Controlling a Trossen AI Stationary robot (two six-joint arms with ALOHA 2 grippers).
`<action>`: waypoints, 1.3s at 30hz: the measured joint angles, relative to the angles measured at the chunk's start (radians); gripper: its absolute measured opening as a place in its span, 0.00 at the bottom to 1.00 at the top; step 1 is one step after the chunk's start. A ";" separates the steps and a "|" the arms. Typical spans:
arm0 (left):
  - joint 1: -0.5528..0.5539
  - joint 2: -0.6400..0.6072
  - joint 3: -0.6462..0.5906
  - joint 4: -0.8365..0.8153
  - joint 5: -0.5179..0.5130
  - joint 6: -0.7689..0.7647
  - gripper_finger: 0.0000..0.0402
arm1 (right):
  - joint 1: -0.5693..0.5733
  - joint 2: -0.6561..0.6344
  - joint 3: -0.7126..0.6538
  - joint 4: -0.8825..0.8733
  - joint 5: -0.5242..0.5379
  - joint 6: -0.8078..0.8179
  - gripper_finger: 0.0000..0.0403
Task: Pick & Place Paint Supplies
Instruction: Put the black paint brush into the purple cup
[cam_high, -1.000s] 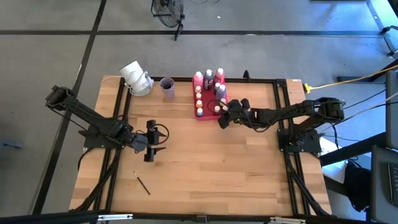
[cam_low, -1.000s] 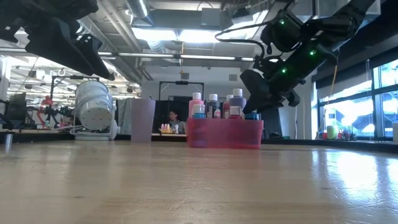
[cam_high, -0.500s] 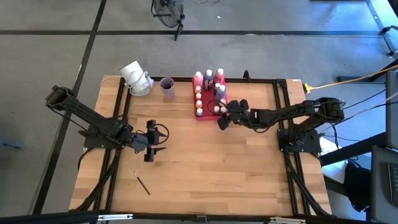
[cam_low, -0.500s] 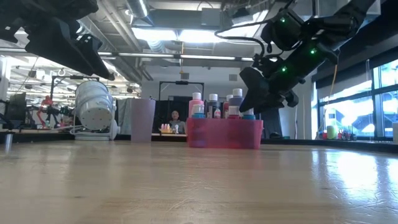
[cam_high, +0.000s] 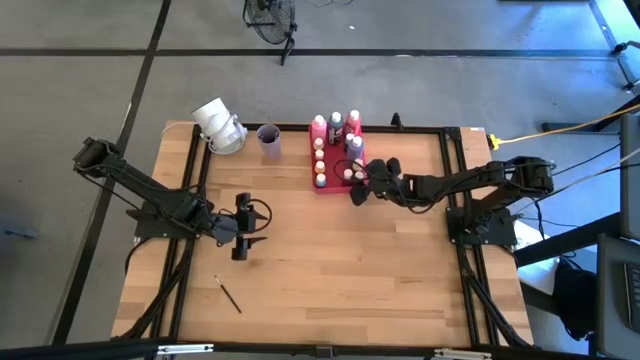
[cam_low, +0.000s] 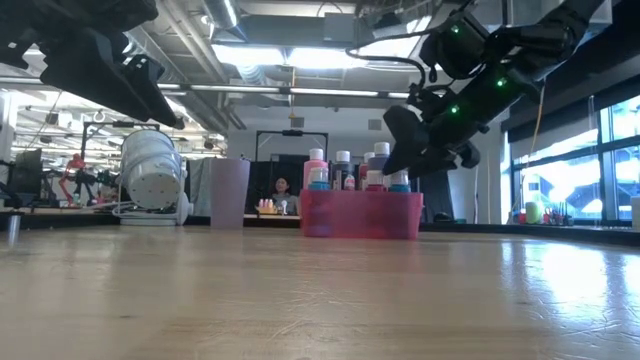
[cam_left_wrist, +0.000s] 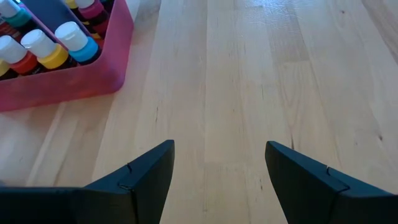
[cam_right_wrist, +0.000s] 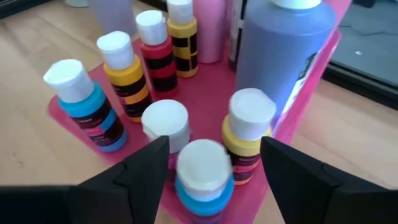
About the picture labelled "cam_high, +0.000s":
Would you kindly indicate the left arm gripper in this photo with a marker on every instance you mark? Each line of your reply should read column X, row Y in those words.
column 241, row 225

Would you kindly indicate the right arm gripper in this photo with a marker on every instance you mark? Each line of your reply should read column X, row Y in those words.
column 387, row 182

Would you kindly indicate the small magenta paint bottle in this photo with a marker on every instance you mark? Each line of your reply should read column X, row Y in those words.
column 348, row 175

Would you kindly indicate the large purple paint bottle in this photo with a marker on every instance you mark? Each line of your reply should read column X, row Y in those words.
column 355, row 148

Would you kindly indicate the small yellow labelled paint bottle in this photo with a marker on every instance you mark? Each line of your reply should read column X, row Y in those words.
column 320, row 166

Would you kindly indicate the small red paint bottle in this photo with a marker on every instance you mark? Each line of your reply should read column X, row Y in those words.
column 319, row 154

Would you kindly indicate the large dark blue paint bottle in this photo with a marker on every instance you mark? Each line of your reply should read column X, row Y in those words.
column 335, row 130

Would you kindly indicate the large red paint bottle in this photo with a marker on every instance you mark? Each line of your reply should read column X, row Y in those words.
column 352, row 122

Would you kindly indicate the large pink paint bottle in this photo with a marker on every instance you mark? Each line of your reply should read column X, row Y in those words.
column 318, row 131

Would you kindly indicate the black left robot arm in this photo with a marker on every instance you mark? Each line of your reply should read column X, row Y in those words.
column 145, row 187

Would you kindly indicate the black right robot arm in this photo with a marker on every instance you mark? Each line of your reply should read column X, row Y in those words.
column 475, row 177

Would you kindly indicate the pink plastic tray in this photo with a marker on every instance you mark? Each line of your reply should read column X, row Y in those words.
column 334, row 165

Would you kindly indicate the lavender plastic cup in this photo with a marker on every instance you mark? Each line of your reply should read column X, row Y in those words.
column 270, row 145

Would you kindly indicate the black floor fan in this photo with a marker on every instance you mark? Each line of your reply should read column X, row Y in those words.
column 270, row 20

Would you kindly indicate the black bag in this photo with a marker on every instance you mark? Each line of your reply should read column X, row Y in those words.
column 575, row 300

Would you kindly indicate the black office chair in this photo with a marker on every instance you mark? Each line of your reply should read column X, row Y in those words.
column 631, row 65

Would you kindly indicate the computer keyboard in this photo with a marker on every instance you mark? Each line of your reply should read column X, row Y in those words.
column 634, row 290

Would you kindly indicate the black clamp bracket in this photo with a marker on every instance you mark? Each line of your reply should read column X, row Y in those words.
column 396, row 120

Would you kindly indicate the black aluminium table frame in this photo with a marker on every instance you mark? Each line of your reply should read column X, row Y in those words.
column 415, row 129

